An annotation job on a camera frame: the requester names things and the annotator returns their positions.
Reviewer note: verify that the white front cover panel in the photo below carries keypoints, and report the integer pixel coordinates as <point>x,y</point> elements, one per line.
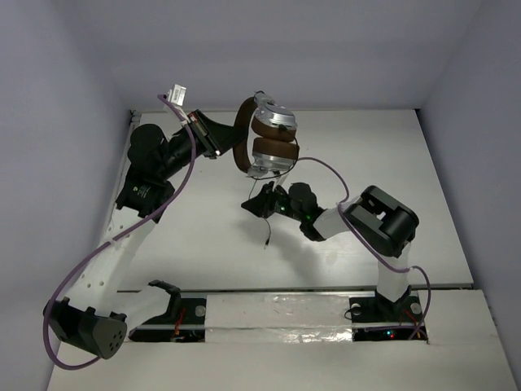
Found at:
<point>463,352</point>

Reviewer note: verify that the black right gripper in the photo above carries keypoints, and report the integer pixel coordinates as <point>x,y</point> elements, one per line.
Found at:
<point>261,204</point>

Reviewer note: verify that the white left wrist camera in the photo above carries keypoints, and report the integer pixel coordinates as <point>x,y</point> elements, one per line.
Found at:
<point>175,98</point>

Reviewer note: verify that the brown silver headphones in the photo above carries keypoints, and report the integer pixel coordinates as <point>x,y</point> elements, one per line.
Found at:
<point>267,137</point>

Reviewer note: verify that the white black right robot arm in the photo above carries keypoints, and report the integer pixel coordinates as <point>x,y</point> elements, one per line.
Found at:
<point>382,223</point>

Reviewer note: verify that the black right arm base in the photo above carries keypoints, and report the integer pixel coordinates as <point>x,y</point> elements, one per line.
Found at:
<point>377,319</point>

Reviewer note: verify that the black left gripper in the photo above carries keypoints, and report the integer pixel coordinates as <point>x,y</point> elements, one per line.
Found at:
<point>204,134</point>

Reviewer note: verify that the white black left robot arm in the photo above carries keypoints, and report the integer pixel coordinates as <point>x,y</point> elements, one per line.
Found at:
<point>85,311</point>

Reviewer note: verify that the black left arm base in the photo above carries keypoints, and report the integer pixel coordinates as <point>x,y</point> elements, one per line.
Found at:
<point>181,321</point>

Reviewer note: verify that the aluminium rail left side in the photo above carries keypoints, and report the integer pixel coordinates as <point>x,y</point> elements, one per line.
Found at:
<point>134,119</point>

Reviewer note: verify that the aluminium rail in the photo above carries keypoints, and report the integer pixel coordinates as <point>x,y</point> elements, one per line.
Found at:
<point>134,119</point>
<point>279,290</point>

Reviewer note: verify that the aluminium rail front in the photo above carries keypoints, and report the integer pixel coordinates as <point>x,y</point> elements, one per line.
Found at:
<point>279,290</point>

